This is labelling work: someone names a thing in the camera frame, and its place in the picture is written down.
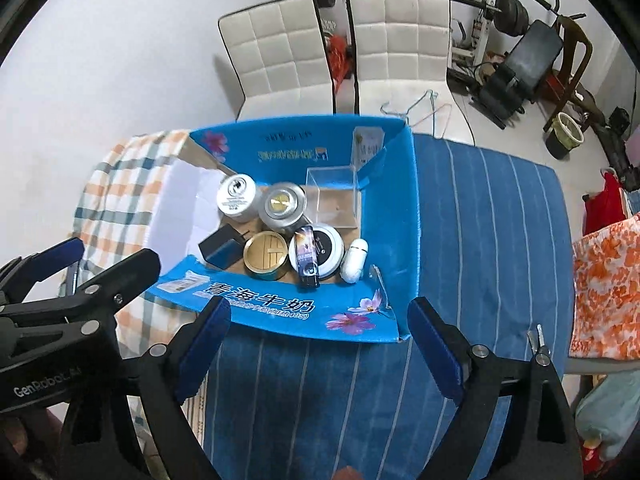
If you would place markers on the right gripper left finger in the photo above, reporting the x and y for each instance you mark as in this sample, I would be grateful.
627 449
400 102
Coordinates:
98 440

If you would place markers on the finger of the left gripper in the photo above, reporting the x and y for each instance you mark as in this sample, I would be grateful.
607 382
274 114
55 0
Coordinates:
105 284
22 273

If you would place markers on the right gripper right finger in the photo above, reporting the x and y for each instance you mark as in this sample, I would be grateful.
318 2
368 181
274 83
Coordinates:
470 379

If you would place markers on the black power adapter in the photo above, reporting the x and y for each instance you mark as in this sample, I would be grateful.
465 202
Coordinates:
223 248

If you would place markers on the white jar portrait lid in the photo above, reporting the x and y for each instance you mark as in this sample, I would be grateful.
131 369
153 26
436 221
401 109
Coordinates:
238 198

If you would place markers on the gold round tin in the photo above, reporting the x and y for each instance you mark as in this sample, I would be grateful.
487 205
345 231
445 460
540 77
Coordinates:
265 256

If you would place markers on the silver jar gold emblem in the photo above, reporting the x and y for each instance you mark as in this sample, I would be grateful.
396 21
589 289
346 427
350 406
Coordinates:
282 208

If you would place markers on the white jar black label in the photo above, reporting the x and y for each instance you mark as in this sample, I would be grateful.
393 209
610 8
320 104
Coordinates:
329 248

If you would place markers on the white earbuds case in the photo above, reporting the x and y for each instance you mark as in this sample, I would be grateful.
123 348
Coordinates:
354 260

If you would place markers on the teal pillow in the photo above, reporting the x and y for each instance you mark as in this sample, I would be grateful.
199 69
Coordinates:
608 414

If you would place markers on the plaid checked cloth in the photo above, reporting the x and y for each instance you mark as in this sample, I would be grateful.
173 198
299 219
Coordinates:
113 218

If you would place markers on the orange white blanket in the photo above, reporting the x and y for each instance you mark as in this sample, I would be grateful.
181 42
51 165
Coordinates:
606 271

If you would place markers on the blue striped tablecloth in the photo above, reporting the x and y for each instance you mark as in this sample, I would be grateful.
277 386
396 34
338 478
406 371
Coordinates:
496 262

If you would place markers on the blue cardboard box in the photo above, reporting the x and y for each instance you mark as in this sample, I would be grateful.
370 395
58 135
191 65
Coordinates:
307 225

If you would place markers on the red cloth on floor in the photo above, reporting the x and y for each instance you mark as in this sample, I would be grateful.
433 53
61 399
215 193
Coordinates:
606 207

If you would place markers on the clear acrylic box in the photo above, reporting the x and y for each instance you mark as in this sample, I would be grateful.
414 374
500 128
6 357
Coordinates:
333 196

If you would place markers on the green waste bin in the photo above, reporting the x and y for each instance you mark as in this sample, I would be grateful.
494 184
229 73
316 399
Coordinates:
563 136

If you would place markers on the left white padded chair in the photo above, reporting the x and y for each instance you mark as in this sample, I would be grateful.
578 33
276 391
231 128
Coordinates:
278 54

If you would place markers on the white padded chair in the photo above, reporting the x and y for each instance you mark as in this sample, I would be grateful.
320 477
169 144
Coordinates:
278 54
400 47

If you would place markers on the red bag between chairs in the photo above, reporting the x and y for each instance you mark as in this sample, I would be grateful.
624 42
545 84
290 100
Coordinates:
340 60

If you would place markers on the black weight bench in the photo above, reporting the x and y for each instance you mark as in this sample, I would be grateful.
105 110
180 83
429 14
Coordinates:
517 78

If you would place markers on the brown wooden chair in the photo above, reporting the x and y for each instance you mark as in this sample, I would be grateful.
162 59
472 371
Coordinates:
565 85

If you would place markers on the right white padded chair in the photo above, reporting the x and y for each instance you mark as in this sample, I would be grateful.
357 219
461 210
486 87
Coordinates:
400 47

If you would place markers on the wire clothes hanger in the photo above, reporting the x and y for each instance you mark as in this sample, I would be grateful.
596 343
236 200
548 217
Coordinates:
423 112

